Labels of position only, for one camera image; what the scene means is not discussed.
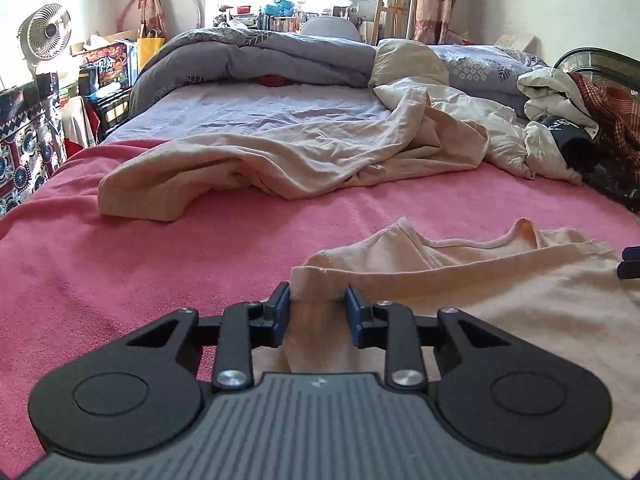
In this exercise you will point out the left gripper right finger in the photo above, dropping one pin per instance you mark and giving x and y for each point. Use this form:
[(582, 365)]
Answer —
[(390, 327)]

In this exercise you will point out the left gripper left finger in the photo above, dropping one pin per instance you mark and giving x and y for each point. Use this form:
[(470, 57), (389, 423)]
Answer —
[(244, 327)]

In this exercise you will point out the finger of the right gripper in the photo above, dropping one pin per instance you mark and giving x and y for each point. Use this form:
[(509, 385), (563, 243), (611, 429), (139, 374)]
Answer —
[(631, 253), (628, 270)]

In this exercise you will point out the beige long sleeve shirt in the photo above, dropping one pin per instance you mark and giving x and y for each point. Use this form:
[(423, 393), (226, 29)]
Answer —
[(557, 289)]

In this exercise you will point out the dark navy garment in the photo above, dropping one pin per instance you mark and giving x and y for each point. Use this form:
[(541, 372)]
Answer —
[(574, 143)]

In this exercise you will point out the red plaid cloth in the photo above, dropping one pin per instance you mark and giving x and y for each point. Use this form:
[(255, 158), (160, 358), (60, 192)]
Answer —
[(616, 112)]

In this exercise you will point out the cream crumpled garment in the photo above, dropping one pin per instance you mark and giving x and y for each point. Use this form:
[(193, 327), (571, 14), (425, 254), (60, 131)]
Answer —
[(518, 144)]

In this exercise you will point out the pink bed blanket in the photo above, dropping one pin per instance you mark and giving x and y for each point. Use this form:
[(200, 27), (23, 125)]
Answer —
[(73, 279)]

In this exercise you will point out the lavender bed sheet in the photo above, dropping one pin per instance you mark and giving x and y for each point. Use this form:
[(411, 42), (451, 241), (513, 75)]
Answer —
[(240, 107)]

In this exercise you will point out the grey quilt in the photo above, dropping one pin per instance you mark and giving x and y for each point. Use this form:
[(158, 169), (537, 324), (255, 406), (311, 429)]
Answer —
[(211, 54)]

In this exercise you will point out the patterned blue cloth cabinet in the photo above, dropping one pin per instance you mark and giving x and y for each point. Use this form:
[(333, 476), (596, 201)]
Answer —
[(32, 139)]

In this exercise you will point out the yellow paper bag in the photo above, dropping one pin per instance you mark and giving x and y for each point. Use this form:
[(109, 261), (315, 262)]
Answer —
[(149, 44)]

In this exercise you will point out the pink patterned curtain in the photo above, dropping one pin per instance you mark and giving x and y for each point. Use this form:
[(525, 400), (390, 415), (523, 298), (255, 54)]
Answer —
[(433, 21)]

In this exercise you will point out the white desk fan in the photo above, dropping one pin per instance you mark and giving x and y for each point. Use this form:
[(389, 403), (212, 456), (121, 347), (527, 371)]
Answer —
[(45, 33)]

